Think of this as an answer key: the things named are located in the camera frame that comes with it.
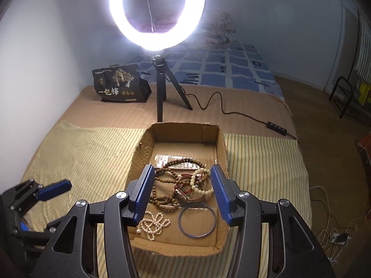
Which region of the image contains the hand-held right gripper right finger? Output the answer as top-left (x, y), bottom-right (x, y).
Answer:
top-left (210, 164), bottom-right (337, 278)

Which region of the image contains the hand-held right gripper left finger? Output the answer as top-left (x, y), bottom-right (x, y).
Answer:
top-left (30, 164), bottom-right (155, 278)

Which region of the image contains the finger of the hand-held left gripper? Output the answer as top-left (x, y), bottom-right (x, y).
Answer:
top-left (13, 217), bottom-right (67, 238)
top-left (1, 179), bottom-right (72, 218)

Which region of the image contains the cream bead bracelet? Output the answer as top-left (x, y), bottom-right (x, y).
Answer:
top-left (190, 168), bottom-right (215, 196)

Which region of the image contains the pearl necklace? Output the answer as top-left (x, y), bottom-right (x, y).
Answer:
top-left (136, 211), bottom-right (171, 241)

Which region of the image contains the long wooden bead necklace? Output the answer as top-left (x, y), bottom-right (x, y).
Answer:
top-left (150, 157), bottom-right (208, 197)

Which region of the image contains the blue bangle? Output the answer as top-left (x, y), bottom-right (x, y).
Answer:
top-left (178, 203), bottom-right (216, 238)

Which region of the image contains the cardboard box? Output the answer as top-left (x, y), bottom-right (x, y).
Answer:
top-left (123, 122), bottom-right (231, 257)

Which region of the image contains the brown bedsheet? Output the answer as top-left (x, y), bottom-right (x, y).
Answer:
top-left (46, 84), bottom-right (296, 142)

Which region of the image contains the black tripod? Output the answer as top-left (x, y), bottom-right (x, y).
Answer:
top-left (152, 53), bottom-right (193, 123)

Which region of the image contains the black printed bag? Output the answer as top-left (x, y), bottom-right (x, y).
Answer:
top-left (92, 64), bottom-right (152, 103)

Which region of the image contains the white power strip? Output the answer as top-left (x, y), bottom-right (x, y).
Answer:
top-left (332, 232), bottom-right (352, 244)

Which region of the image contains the blue patterned blanket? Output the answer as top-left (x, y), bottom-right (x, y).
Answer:
top-left (138, 42), bottom-right (283, 97)

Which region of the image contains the black metal rack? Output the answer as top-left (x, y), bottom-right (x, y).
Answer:
top-left (329, 77), bottom-right (371, 119)

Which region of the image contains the patterned fabric bundle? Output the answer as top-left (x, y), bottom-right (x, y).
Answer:
top-left (200, 11), bottom-right (237, 48)

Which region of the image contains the yellow box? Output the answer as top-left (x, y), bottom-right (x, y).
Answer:
top-left (359, 82), bottom-right (371, 105)

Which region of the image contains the hanging striped cloth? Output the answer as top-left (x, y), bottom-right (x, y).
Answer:
top-left (355, 14), bottom-right (371, 79)

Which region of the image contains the red cord wooden charm bracelet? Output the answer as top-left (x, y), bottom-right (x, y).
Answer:
top-left (173, 175), bottom-right (205, 202)

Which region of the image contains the black cable with inline switch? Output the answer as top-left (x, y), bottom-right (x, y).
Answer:
top-left (181, 91), bottom-right (298, 140)

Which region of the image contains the white ring light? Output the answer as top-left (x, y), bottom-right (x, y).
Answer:
top-left (109, 0), bottom-right (209, 50)

